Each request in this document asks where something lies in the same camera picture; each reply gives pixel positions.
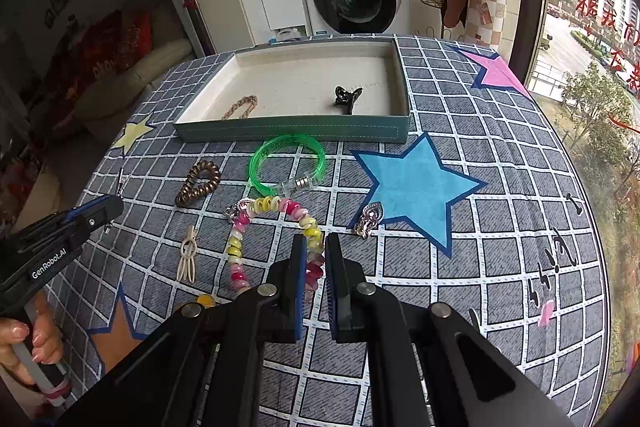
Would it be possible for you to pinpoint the silver metal hair clip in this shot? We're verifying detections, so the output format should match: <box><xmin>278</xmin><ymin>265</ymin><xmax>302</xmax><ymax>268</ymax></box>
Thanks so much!
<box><xmin>116</xmin><ymin>170</ymin><xmax>127</xmax><ymax>197</ymax></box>

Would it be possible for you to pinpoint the brown spiral hair tie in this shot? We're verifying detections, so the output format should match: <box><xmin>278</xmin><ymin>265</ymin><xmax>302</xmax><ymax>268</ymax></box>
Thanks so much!
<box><xmin>174</xmin><ymin>159</ymin><xmax>222</xmax><ymax>208</ymax></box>

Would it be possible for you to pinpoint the beige small hair clip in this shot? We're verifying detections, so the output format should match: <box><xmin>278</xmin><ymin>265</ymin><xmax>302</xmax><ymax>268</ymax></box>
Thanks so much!
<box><xmin>176</xmin><ymin>225</ymin><xmax>198</xmax><ymax>284</ymax></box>

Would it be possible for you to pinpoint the pink gem silver brooch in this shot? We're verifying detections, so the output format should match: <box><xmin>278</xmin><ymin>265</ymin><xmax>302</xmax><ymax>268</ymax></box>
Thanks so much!
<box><xmin>224</xmin><ymin>198</ymin><xmax>253</xmax><ymax>223</ymax></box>

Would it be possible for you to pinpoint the pink yellow beaded bracelet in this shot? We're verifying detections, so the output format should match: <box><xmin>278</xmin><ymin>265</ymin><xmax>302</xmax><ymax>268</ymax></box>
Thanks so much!
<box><xmin>226</xmin><ymin>195</ymin><xmax>327</xmax><ymax>292</ymax></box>

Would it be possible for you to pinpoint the green translucent bangle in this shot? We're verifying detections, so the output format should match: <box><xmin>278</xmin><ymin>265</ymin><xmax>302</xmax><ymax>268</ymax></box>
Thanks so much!
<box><xmin>247</xmin><ymin>134</ymin><xmax>326</xmax><ymax>196</ymax></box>

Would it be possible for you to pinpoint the braided tan bracelet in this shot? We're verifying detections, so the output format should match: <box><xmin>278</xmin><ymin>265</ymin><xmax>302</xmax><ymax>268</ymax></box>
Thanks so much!
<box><xmin>220</xmin><ymin>94</ymin><xmax>260</xmax><ymax>122</ymax></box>

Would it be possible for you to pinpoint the purple gem silver brooch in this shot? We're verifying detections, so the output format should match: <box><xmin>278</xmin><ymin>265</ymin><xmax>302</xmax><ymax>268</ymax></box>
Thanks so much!
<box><xmin>354</xmin><ymin>202</ymin><xmax>384</xmax><ymax>239</ymax></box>

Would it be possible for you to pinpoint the black claw hair clip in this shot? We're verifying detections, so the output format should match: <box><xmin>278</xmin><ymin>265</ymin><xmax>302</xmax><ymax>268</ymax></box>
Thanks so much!
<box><xmin>334</xmin><ymin>86</ymin><xmax>363</xmax><ymax>115</ymax></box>

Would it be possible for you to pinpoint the green jewelry tray box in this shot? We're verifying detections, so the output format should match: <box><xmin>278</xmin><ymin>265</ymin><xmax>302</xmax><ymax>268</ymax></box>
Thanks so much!
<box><xmin>174</xmin><ymin>36</ymin><xmax>410</xmax><ymax>143</ymax></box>

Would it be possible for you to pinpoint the person's left hand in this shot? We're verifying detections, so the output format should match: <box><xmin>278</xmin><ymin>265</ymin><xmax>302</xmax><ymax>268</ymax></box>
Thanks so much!
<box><xmin>0</xmin><ymin>291</ymin><xmax>64</xmax><ymax>386</ymax></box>

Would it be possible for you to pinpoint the beige sofa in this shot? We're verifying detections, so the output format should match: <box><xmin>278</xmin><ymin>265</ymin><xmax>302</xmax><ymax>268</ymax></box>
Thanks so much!
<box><xmin>74</xmin><ymin>39</ymin><xmax>193</xmax><ymax>145</ymax></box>

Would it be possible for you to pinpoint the red cushion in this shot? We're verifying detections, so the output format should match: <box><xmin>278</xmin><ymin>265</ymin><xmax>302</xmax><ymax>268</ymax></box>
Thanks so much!
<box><xmin>80</xmin><ymin>10</ymin><xmax>153</xmax><ymax>79</ymax></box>

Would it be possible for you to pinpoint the blue checkered star tablecloth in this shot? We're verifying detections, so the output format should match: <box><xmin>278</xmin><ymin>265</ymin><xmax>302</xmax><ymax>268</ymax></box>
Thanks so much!
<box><xmin>48</xmin><ymin>38</ymin><xmax>608</xmax><ymax>426</ymax></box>

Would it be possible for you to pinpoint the clear plastic jug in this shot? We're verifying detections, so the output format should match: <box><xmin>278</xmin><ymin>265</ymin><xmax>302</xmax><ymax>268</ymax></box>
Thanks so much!
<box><xmin>274</xmin><ymin>26</ymin><xmax>306</xmax><ymax>42</ymax></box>

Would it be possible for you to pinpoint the pink checkered curtain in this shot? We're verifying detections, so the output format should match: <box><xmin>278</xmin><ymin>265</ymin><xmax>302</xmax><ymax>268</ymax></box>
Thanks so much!
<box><xmin>464</xmin><ymin>0</ymin><xmax>508</xmax><ymax>51</ymax></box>

